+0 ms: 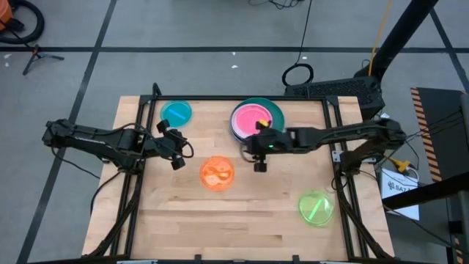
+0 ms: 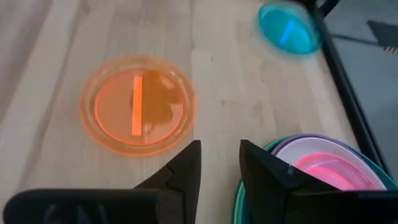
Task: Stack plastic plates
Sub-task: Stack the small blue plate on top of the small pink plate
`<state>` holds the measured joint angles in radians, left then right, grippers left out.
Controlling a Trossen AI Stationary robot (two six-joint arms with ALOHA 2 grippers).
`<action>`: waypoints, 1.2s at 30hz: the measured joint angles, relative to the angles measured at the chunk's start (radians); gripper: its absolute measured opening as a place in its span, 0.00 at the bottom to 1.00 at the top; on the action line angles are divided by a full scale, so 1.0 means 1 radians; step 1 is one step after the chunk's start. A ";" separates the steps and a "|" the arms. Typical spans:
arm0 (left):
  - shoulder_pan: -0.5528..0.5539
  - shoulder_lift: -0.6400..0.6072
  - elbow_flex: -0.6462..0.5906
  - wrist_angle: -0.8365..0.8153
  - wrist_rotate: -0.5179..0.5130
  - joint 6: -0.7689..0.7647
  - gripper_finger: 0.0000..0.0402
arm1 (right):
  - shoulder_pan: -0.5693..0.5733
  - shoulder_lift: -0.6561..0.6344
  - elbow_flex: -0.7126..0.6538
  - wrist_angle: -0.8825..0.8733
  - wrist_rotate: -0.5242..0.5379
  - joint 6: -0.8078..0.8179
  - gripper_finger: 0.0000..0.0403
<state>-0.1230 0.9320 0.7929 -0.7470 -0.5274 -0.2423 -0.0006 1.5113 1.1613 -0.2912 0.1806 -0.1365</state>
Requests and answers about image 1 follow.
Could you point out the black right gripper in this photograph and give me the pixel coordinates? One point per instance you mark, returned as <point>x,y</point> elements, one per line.
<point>271,141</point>

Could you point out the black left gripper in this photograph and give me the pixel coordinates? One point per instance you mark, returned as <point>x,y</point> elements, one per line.
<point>170,143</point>

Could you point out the blue translucent plastic plate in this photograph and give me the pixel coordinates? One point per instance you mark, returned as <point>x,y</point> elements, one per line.
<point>172,117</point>

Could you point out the pink translucent plastic plate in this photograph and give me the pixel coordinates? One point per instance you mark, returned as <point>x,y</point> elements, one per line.
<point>247,119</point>

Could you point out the large teal plastic plate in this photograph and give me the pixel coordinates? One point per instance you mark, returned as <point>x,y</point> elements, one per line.
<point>276,108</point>

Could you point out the purple plastic plate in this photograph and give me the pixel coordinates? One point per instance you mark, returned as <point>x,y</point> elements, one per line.
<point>234,132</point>

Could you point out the orange translucent plastic plate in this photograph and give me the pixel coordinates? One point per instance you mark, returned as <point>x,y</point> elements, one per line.
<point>216,174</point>

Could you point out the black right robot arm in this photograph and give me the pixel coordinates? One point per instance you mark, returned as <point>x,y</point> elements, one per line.
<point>348,133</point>

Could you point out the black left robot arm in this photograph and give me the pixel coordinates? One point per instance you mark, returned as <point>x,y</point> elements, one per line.
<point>110,143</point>

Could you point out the yellow gripper tag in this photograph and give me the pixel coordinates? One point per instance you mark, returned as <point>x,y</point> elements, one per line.
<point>264,122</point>

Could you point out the black computer case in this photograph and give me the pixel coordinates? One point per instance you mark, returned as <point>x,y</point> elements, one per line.
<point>329,88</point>

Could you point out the yellow-green translucent plastic plate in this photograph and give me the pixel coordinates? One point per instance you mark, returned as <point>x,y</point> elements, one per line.
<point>315,209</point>

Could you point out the yellow plug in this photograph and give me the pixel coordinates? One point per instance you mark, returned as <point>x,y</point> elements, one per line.
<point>403,165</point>

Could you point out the white paper sign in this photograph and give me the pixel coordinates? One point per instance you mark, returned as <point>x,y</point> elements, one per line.
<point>397,187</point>

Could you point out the black tripod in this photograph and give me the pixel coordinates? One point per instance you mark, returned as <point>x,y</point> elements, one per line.
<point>36,55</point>

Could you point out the black thick pole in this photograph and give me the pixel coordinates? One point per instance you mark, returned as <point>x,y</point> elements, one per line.
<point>399,36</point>

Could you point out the black metal beam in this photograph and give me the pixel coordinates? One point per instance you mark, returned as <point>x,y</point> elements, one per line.
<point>432,190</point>

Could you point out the black platform with striped edge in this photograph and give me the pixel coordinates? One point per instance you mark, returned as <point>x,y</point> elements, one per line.
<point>439,110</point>

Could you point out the orange vacuum cleaner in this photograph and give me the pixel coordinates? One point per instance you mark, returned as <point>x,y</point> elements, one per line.
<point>4,12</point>

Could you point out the black metal table frame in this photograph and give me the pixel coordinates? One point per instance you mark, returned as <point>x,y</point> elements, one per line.
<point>238,98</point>

